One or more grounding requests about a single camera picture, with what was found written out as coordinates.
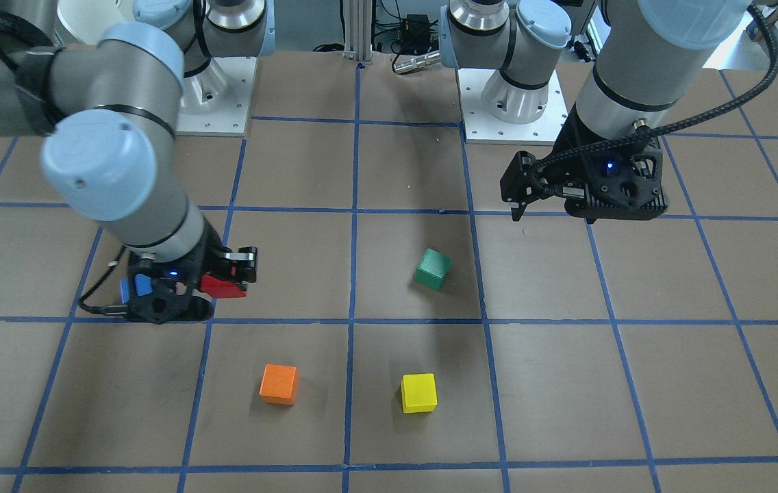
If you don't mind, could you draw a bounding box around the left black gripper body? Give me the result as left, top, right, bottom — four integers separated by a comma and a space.
548, 106, 654, 188

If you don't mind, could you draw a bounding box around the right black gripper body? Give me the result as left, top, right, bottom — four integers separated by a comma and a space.
184, 221, 227, 291

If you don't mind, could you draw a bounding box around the red wooden block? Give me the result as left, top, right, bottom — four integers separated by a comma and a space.
199, 274, 247, 299

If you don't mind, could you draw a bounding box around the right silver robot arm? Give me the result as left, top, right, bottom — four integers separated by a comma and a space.
0, 1, 271, 299

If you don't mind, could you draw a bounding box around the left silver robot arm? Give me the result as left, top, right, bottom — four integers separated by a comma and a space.
438, 1, 778, 223

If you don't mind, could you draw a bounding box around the blue wooden block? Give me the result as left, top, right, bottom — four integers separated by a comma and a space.
119, 274, 152, 305

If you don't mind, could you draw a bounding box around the orange wooden block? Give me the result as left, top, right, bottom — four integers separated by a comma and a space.
258, 363, 299, 406

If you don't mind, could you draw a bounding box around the green wooden block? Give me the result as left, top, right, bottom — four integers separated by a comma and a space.
413, 249, 452, 292

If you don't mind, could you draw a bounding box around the yellow wooden block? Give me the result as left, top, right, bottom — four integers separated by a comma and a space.
401, 372, 438, 413

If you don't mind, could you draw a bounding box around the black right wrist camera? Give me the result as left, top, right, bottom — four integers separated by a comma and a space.
77, 250, 216, 325

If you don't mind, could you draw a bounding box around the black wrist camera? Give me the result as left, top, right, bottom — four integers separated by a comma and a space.
77, 250, 216, 325
564, 138, 670, 223

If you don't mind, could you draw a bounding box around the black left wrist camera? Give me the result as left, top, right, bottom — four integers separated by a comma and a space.
564, 138, 670, 223

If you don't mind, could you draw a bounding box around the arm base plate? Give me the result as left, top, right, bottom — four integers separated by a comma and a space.
457, 68, 568, 147
176, 57, 260, 137

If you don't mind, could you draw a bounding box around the aluminium frame post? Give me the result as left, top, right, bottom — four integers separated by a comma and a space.
341, 0, 374, 66

